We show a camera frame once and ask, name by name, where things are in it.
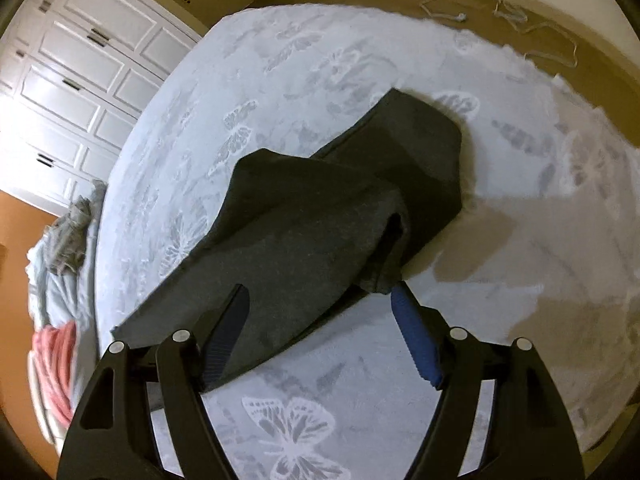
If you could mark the dark grey pants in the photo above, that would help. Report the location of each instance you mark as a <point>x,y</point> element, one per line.
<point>320,220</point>

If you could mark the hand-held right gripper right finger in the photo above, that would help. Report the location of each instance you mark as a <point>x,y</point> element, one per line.
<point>419,340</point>

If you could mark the pile of clothes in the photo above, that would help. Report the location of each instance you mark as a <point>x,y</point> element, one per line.
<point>62,295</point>

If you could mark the pink cloth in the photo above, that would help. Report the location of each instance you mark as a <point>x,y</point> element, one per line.
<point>52,365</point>

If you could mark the white butterfly print blanket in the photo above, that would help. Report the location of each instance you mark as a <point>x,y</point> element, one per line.
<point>320,200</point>

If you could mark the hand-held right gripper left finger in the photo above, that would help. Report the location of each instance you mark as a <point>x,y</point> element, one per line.
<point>227,336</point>

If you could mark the white panelled wardrobe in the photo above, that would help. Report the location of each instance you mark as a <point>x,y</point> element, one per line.
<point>75,80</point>

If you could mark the grey crumpled cloth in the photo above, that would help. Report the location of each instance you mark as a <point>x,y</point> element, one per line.
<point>70,235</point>

